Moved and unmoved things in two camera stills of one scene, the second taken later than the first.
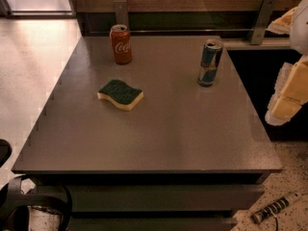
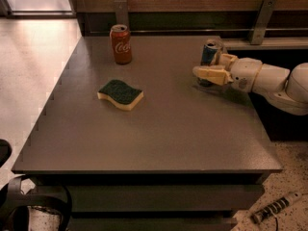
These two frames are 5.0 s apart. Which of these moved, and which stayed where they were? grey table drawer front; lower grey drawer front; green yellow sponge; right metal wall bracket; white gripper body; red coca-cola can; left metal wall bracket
Moved: white gripper body
Stayed: lower grey drawer front; left metal wall bracket; grey table drawer front; red coca-cola can; right metal wall bracket; green yellow sponge
